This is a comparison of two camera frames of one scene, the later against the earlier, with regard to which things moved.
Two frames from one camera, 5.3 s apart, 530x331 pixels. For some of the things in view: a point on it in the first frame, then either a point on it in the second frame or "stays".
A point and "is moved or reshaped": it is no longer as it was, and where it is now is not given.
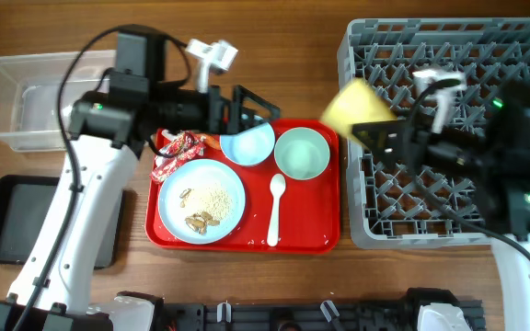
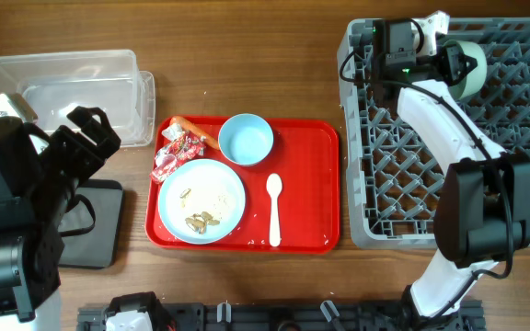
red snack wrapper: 175,147 stays
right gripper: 406,144 -> 452,64
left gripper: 234,122 -> 89,158
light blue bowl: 250,147 stays
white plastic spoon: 277,187 stays
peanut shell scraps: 218,208 is moved or reshaped
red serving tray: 293,196 stays
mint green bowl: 302,154 -> 475,77
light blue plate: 201,201 stays
